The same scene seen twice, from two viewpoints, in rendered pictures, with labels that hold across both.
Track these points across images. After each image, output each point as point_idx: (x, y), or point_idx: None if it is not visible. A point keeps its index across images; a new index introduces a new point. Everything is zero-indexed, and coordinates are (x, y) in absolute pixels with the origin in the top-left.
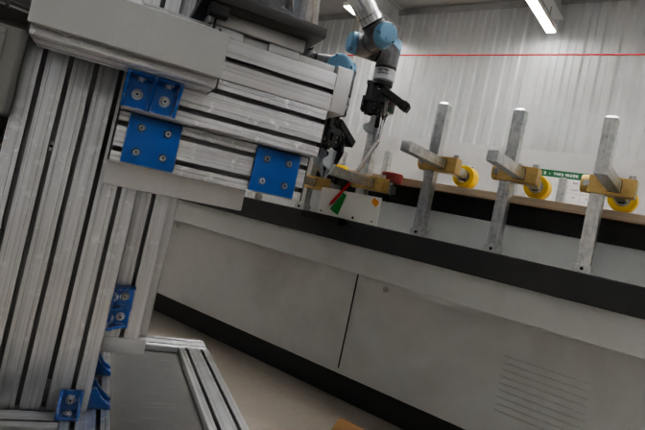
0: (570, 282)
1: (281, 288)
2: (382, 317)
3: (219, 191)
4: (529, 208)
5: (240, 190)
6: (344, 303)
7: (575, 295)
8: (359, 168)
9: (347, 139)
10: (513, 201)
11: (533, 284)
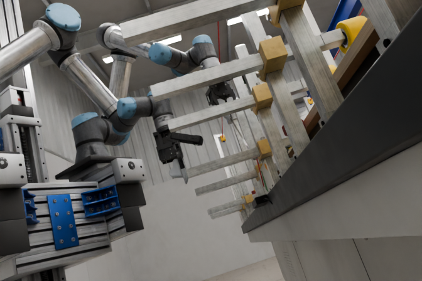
0: (321, 154)
1: (337, 268)
2: (381, 270)
3: (2, 268)
4: (363, 64)
5: (9, 261)
6: (361, 266)
7: (331, 169)
8: (246, 145)
9: (189, 141)
10: (341, 73)
11: (315, 180)
